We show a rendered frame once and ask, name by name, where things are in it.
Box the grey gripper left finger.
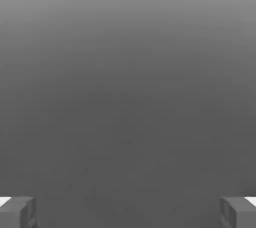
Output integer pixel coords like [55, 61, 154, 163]
[0, 195, 39, 228]

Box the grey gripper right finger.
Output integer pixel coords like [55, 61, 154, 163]
[219, 195, 256, 228]

